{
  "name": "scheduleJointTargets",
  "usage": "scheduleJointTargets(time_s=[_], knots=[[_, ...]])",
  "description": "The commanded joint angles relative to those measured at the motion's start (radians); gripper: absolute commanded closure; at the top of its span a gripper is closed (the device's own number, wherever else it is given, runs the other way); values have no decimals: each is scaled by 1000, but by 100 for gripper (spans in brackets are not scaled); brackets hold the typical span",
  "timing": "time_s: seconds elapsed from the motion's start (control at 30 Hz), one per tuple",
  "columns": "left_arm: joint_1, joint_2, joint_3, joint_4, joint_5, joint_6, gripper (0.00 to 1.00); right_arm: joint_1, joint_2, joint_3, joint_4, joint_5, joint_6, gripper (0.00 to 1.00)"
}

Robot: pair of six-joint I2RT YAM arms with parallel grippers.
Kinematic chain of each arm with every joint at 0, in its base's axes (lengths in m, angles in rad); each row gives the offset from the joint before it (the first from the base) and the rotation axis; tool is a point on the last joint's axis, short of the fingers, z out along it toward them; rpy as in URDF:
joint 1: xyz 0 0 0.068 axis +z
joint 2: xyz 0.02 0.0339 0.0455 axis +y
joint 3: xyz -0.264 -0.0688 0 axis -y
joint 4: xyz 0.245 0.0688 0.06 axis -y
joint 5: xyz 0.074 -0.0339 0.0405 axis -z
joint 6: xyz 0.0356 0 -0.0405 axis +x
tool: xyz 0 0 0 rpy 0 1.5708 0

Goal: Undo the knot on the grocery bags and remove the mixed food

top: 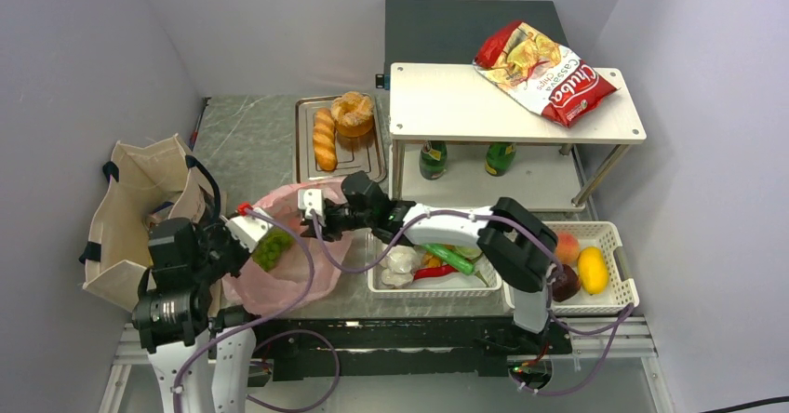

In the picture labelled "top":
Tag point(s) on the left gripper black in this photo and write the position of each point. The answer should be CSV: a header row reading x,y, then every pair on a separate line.
x,y
220,229

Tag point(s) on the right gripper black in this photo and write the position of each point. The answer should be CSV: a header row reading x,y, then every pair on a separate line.
x,y
328,233

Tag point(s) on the pink plastic grocery bag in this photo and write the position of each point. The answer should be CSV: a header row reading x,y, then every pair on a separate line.
x,y
263,293

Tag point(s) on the clear dumplings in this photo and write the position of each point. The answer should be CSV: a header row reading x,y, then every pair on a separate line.
x,y
398,267

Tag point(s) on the orange breaded food piece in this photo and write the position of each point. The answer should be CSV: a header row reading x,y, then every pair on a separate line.
x,y
353,114

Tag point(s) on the dark red apple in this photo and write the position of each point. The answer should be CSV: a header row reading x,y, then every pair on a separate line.
x,y
566,285

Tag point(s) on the green cabbage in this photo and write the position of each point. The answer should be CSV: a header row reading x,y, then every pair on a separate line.
x,y
470,254

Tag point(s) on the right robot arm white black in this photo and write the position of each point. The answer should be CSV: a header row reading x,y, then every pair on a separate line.
x,y
518,246

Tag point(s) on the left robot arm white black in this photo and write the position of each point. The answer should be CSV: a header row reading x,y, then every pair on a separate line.
x,y
201,360

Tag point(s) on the green grapes bunch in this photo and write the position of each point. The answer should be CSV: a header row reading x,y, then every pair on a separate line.
x,y
271,248

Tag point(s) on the metal baking tray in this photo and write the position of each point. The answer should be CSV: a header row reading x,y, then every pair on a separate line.
x,y
365,153

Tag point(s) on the bread loaf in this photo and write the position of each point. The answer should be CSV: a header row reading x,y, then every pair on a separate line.
x,y
324,142

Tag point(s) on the orange habanero pepper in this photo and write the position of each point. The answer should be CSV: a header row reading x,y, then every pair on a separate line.
x,y
430,261

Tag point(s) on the red chili pepper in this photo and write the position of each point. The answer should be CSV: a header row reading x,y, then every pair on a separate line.
x,y
435,272

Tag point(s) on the beige canvas tote bag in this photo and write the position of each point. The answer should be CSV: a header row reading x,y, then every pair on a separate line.
x,y
141,180

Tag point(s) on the left green glass bottle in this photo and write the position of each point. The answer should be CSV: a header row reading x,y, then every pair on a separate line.
x,y
433,159

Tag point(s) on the green glass bottle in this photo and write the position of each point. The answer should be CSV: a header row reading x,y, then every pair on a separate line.
x,y
499,157
433,159

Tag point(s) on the white two-tier shelf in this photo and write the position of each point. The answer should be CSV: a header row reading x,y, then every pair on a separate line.
x,y
555,168

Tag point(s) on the left white plastic basket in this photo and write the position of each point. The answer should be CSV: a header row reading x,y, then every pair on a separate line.
x,y
484,282

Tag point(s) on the white plastic basket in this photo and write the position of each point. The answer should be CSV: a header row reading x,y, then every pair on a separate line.
x,y
618,292
484,282

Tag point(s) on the right green glass bottle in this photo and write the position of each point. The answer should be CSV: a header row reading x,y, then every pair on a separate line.
x,y
499,157

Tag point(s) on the dark grey back panel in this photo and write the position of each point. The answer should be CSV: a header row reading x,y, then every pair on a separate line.
x,y
452,31

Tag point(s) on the peach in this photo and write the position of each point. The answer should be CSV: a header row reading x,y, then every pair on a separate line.
x,y
568,248

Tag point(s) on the red cassava chips bag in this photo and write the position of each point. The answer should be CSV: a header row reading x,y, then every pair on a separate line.
x,y
543,76

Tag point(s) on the yellow mango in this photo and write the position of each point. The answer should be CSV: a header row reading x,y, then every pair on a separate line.
x,y
592,270

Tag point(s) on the right white plastic basket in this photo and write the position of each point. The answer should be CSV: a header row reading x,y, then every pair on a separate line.
x,y
618,292

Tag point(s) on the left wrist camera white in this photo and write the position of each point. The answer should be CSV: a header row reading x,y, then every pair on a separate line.
x,y
250,229

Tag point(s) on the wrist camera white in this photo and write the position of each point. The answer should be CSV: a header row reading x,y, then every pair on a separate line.
x,y
250,229
311,204

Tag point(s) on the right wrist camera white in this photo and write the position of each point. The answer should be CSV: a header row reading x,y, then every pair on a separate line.
x,y
311,204

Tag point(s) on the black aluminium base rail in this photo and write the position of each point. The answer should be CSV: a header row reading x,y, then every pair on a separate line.
x,y
302,348

